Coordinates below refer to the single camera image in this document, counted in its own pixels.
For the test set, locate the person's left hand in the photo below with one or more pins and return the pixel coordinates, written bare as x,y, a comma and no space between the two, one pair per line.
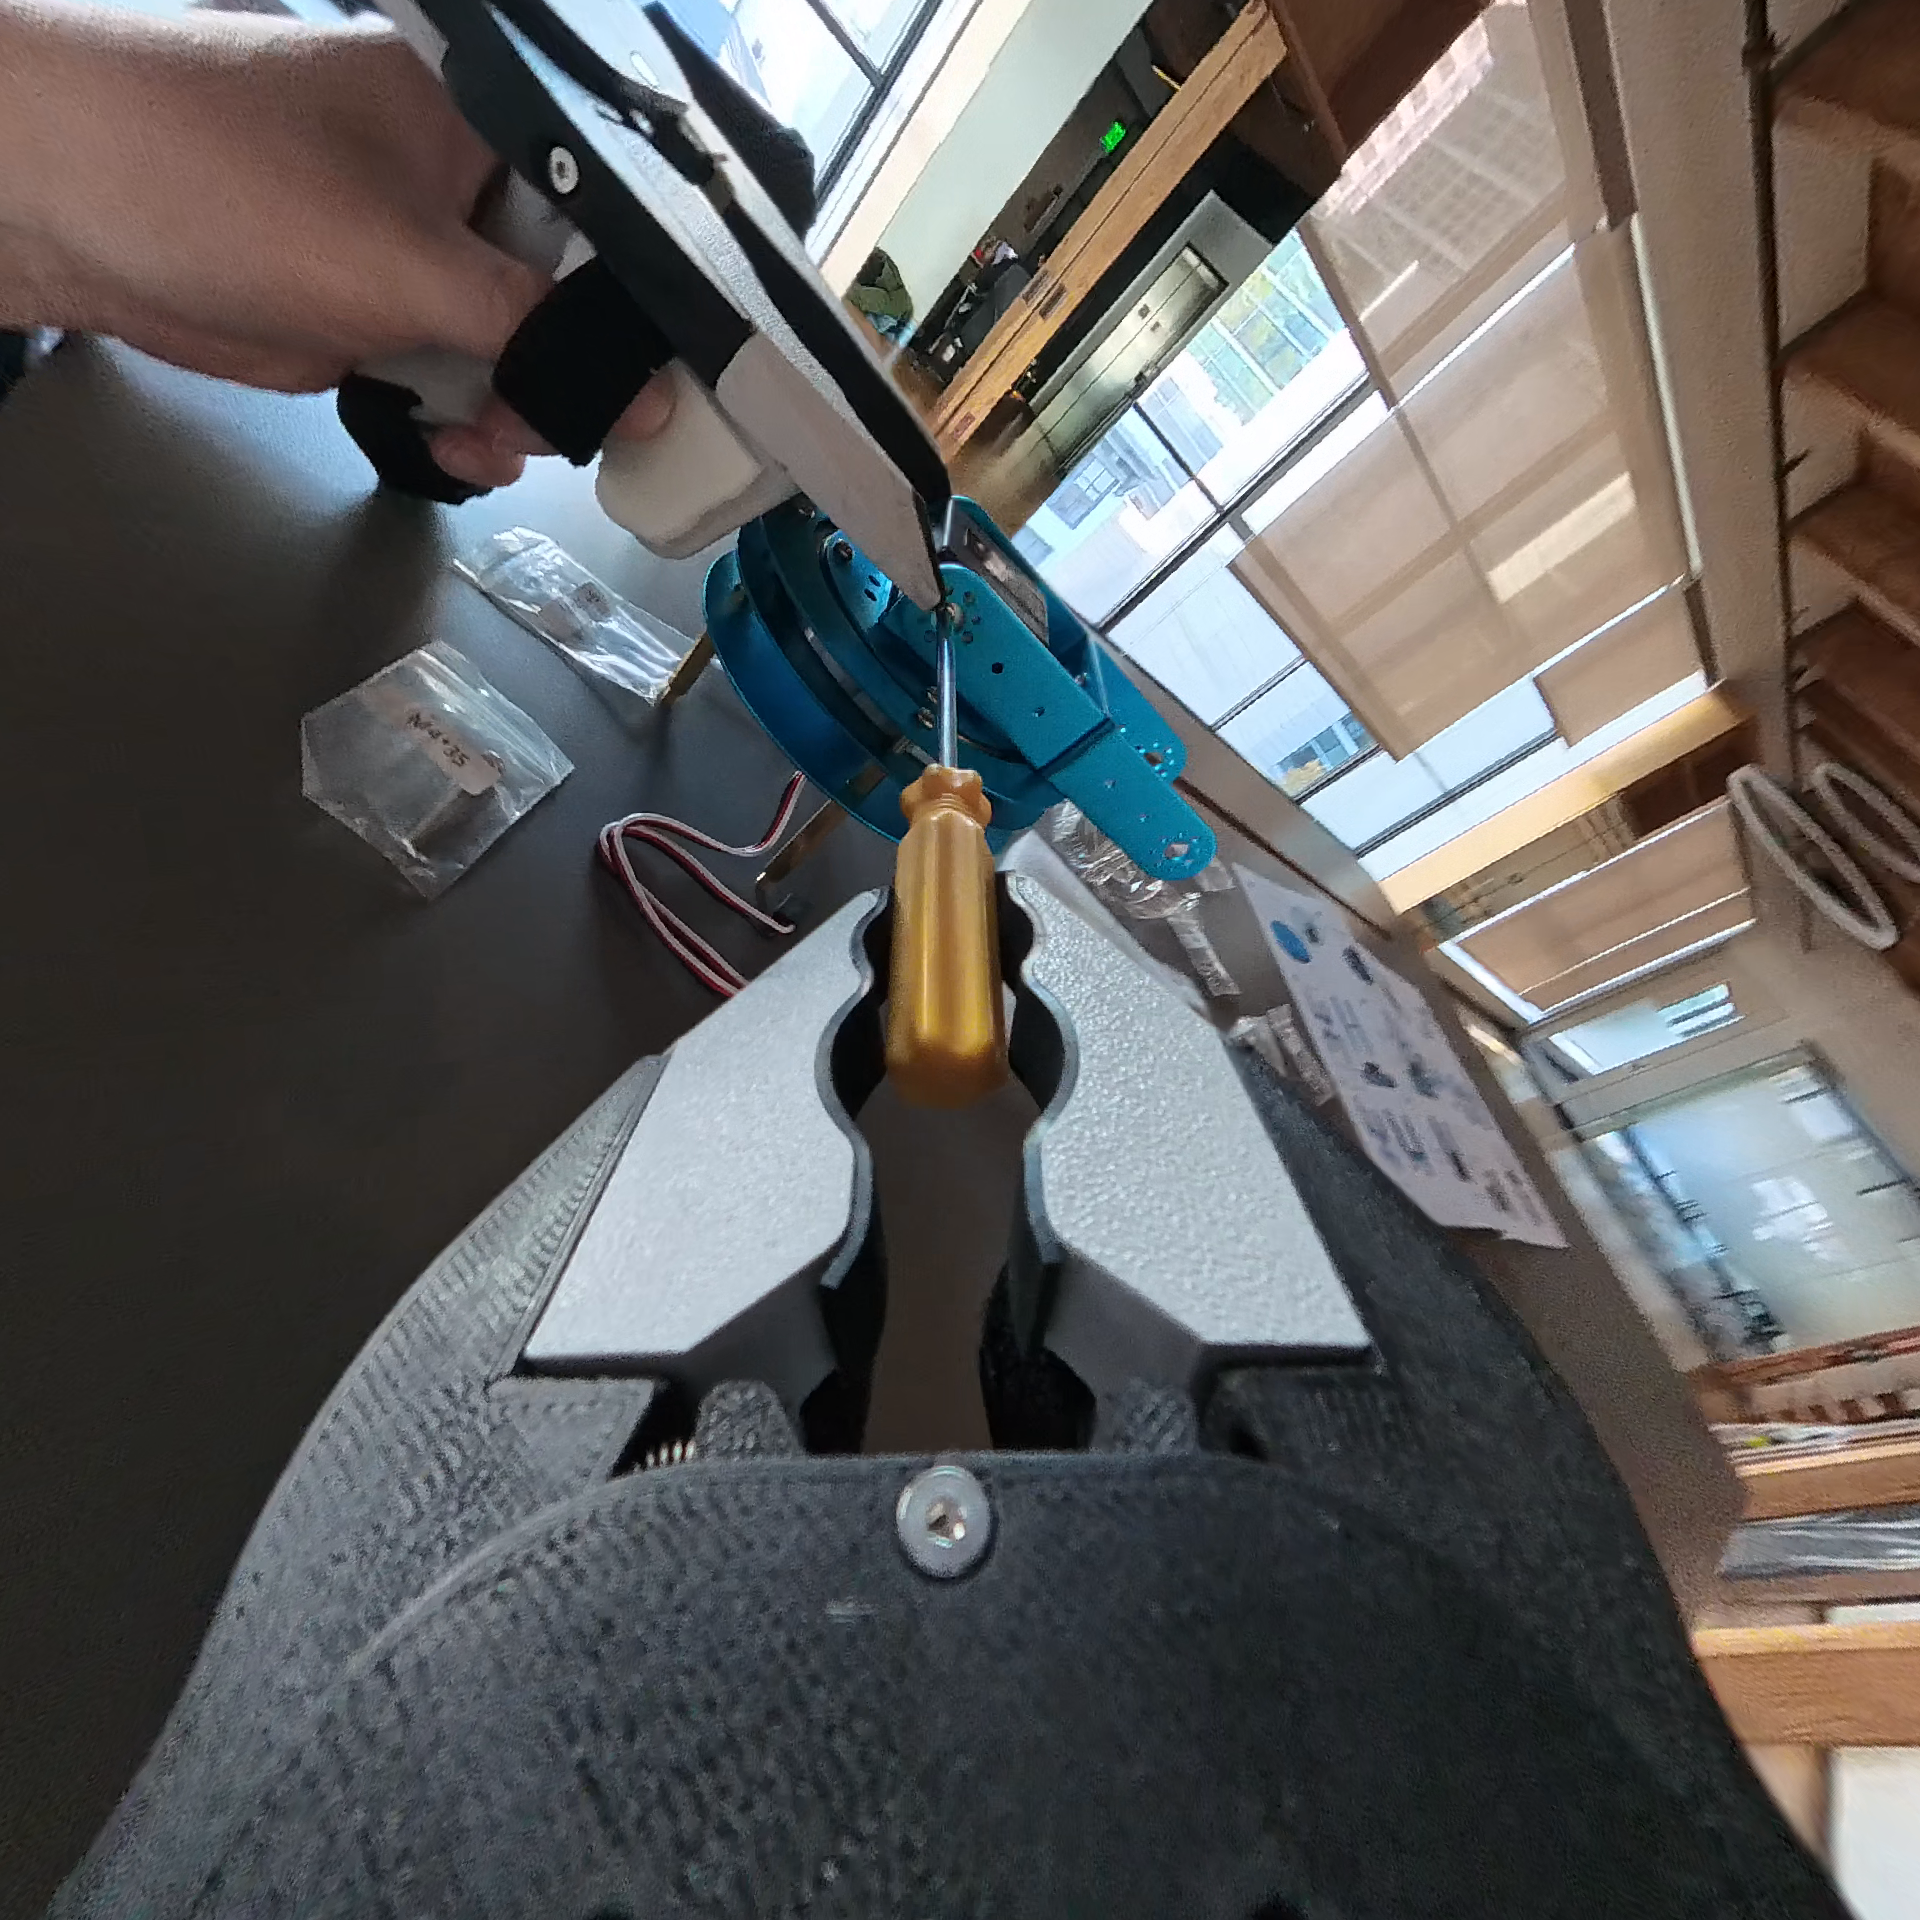
224,195

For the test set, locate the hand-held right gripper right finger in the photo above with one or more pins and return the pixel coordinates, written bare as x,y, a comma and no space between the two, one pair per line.
1184,1201

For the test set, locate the dark grey desk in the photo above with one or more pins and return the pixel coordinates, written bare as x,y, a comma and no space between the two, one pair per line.
182,1050

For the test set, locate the blue toy robot arm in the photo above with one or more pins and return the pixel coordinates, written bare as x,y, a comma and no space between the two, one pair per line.
1049,720

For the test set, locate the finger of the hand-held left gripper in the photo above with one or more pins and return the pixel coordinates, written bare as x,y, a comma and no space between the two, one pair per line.
839,450

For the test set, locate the green jacket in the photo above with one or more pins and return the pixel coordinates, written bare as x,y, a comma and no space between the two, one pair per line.
886,293

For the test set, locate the printed paper sheet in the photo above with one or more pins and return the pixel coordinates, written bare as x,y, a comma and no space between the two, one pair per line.
1395,1065

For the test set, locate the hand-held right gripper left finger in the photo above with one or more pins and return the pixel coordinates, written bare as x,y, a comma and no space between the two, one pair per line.
705,1201

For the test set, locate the small clear zip bag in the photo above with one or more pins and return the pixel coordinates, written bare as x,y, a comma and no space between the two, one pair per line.
1119,868
435,764
1200,954
579,615

